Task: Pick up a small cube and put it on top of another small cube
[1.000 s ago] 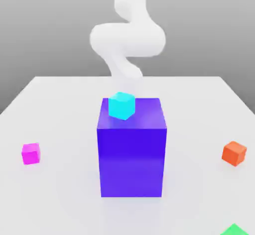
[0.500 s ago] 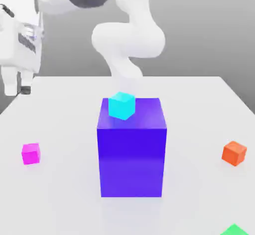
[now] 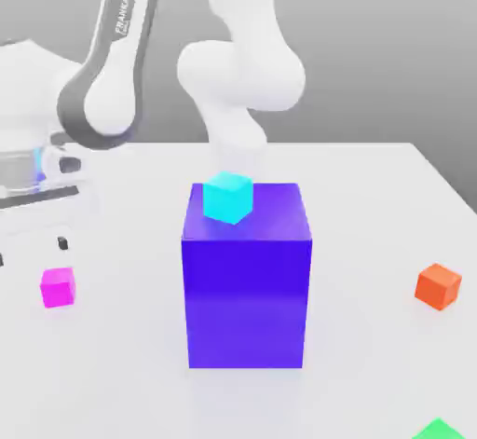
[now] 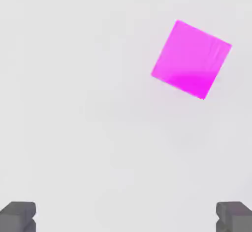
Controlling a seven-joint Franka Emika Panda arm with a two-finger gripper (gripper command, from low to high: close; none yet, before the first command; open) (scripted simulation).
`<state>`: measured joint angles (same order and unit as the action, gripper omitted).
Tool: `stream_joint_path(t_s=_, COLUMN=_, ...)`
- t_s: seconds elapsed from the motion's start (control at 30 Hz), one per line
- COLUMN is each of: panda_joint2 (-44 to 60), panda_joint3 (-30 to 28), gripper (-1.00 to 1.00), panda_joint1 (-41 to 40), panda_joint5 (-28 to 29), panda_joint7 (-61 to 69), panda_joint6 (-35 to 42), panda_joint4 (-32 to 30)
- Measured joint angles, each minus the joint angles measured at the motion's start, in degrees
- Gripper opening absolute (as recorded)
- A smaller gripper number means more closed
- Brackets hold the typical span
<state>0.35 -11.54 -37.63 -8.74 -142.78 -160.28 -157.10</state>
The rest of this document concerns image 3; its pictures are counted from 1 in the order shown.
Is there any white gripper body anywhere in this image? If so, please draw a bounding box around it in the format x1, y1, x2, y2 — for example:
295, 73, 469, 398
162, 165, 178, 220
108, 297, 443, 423
0, 184, 89, 232

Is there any small magenta cube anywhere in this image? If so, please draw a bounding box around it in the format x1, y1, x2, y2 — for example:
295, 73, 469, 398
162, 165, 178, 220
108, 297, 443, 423
39, 267, 77, 309

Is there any small cyan cube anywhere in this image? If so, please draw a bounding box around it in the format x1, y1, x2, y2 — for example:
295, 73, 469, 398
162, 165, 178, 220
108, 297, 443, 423
202, 171, 255, 226

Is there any small orange cube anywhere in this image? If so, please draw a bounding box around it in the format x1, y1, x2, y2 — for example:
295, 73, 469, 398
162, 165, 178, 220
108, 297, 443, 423
414, 262, 464, 312

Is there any small green cube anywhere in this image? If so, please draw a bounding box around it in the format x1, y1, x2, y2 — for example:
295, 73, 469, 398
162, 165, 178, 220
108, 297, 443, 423
412, 417, 468, 439

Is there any large purple box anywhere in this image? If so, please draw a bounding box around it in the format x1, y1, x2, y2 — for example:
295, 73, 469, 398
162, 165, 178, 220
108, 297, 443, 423
181, 182, 314, 370

